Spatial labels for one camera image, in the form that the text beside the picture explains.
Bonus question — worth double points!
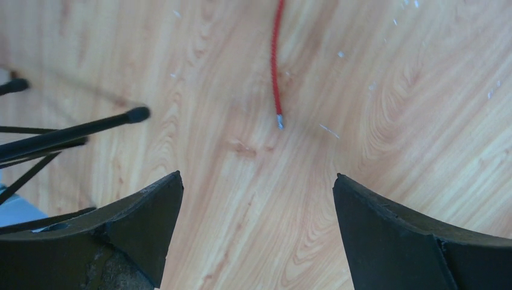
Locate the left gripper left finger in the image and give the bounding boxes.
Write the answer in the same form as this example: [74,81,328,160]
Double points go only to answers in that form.
[1,171,184,289]

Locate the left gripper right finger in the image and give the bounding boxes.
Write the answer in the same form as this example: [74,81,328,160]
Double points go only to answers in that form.
[333,174,511,289]

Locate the red cable lock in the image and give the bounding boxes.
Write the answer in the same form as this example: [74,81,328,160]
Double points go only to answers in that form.
[270,0,285,130]

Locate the black music stand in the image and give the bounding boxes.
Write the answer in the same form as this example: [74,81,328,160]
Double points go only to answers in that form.
[0,78,152,237]

